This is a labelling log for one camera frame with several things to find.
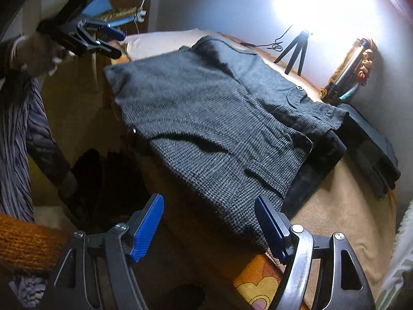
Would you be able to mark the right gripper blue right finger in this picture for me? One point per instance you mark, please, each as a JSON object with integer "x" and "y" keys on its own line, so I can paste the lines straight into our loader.
{"x": 275, "y": 227}

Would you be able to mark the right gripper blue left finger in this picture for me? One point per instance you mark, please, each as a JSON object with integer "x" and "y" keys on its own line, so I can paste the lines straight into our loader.
{"x": 142, "y": 227}

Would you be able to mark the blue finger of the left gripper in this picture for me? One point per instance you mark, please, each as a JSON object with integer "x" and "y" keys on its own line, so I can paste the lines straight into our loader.
{"x": 113, "y": 32}
{"x": 102, "y": 47}

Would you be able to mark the dark grey checked pants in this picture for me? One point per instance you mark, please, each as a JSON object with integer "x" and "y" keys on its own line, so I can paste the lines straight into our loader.
{"x": 225, "y": 123}

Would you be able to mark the person left hand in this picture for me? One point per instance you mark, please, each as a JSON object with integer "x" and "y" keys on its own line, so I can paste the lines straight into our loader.
{"x": 37, "y": 55}

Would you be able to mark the blue chair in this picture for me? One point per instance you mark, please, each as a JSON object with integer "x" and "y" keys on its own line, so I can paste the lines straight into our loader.
{"x": 103, "y": 10}

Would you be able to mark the orange floral mattress cover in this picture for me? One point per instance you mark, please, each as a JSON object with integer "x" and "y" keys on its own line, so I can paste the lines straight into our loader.
{"x": 259, "y": 281}

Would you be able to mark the grey striped garment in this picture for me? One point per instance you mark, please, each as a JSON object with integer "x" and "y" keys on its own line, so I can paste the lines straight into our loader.
{"x": 26, "y": 135}

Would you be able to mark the folded dark clothes stack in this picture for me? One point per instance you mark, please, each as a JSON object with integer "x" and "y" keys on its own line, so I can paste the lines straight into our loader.
{"x": 366, "y": 146}

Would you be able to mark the green striped white pillow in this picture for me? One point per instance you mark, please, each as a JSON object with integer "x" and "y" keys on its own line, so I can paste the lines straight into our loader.
{"x": 396, "y": 291}

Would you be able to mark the bright ring light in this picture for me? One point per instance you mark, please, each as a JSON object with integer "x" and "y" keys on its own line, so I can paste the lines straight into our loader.
{"x": 323, "y": 18}

